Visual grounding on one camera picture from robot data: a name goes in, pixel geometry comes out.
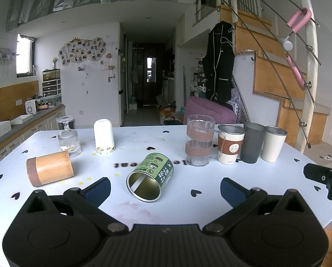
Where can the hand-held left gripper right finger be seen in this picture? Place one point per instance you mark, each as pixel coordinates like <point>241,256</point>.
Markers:
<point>232,192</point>

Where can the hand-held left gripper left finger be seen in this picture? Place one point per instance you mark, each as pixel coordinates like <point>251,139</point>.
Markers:
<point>99,191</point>

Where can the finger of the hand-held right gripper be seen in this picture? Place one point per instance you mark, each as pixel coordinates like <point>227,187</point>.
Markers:
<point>316,172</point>

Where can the green tin cup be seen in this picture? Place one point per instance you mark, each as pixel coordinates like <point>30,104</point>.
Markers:
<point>154,169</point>

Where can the white cup, brown sleeve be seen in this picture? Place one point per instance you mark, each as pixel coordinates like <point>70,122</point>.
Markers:
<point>232,148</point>

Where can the white steel cup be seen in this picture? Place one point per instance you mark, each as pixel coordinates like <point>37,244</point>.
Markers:
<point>273,147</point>

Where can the dark grey cup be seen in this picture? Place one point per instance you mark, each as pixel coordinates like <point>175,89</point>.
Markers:
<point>252,144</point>

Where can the bamboo cup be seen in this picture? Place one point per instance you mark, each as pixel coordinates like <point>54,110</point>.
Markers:
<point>51,168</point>

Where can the white ceramic cup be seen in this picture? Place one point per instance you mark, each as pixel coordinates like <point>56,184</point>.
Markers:
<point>103,133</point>

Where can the ribbed glass goblet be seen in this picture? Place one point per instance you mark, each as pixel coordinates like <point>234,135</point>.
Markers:
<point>68,141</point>

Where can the glass mug with brown bands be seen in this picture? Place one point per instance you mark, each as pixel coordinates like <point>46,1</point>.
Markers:
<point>199,139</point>

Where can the purple sofa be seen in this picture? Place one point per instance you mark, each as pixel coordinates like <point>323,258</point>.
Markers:
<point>204,107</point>

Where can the kitchen counter cabinets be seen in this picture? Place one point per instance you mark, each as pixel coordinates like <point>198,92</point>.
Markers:
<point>15,140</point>

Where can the colourful carton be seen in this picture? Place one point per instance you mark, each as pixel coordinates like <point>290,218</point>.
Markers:
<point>167,113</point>

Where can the flat white tray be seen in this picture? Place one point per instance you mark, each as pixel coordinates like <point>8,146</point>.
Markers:
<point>21,119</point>

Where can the small white appliance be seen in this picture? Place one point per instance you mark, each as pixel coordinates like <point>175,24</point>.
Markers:
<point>31,107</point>

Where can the wooden staircase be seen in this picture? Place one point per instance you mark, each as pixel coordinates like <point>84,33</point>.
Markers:
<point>266,75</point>

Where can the small drawer unit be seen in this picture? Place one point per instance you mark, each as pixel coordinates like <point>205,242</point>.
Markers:
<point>51,87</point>

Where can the dark door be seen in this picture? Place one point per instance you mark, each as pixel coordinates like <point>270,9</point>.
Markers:
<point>150,89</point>

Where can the white box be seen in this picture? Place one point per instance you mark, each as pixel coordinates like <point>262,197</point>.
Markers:
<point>0,129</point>

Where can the hanging tote bag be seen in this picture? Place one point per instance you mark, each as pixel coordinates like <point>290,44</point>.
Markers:
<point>135,76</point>

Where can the black coat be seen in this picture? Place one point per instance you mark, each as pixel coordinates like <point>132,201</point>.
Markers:
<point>218,69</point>

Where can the glass tank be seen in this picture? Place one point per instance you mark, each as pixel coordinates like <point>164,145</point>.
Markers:
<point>51,75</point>

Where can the pink clamp holder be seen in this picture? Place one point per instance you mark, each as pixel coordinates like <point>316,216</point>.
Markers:
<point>288,44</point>

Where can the cloud-shaped photo board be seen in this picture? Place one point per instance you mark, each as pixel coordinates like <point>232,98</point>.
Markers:
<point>82,51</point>

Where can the window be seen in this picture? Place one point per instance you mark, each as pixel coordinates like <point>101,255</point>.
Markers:
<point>24,58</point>

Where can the white stair post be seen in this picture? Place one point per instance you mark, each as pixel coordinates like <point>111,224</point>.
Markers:
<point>310,61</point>

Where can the hanging wall ornament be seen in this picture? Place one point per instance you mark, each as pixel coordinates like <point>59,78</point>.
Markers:
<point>110,68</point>

